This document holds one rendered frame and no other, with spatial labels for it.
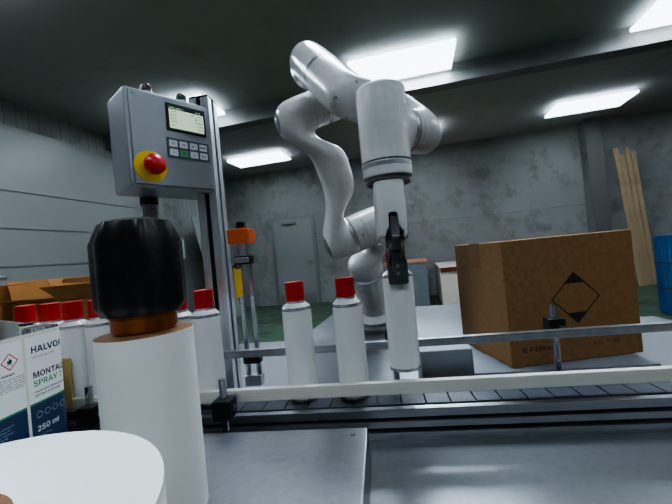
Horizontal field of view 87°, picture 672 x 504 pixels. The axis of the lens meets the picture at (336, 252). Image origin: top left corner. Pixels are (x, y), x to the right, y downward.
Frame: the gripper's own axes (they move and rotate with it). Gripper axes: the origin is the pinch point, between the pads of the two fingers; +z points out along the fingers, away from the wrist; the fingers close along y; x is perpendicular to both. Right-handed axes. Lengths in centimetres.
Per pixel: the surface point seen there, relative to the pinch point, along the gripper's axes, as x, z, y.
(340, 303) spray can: -9.9, 4.3, 2.0
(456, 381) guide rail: 7.3, 17.5, 4.3
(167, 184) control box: -42.3, -20.6, -3.9
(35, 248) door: -423, -47, -333
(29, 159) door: -423, -159, -336
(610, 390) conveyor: 30.1, 20.5, 2.9
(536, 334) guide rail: 22.6, 12.8, -2.9
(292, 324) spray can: -18.4, 7.2, 2.2
